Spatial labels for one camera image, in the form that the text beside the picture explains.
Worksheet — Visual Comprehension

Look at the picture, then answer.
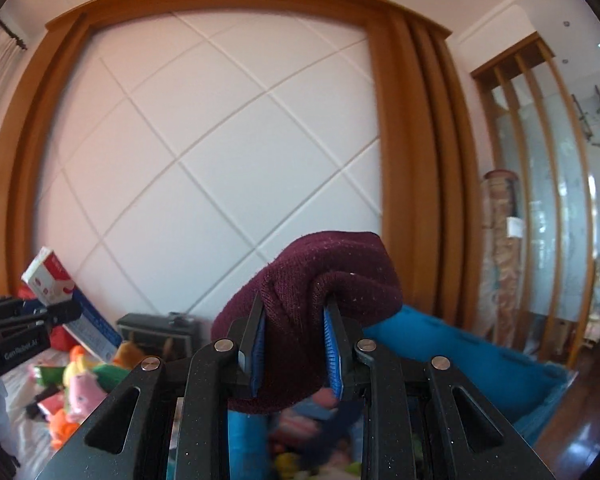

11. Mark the red white blue box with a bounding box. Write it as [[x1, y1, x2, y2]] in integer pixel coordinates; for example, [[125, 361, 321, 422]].
[[21, 247, 122, 363]]

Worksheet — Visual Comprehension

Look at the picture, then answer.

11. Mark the maroon knit hat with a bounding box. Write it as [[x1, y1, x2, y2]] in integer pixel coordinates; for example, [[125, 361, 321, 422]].
[[211, 231, 403, 415]]

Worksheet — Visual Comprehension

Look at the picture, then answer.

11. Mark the yellow duck plush toy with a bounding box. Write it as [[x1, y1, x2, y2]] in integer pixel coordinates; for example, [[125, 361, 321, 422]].
[[62, 344, 100, 388]]

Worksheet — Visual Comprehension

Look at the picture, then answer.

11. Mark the brown plush toy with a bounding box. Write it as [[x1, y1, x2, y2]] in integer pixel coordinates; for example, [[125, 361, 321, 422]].
[[112, 340, 145, 370]]

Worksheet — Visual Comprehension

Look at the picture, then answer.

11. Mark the pink pig plush toy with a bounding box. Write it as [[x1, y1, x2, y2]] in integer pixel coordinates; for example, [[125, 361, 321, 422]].
[[67, 372, 108, 424]]

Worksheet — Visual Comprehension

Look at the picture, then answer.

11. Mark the rolled patterned mat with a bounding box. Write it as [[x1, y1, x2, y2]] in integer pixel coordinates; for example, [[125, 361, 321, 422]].
[[475, 169, 524, 347]]

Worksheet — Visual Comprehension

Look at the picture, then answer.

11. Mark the wooden slat room divider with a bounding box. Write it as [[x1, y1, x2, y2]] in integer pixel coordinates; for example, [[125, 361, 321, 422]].
[[471, 32, 595, 368]]

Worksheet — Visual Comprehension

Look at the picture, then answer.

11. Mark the black picture frame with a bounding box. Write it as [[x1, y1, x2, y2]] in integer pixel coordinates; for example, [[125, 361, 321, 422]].
[[117, 313, 202, 362]]

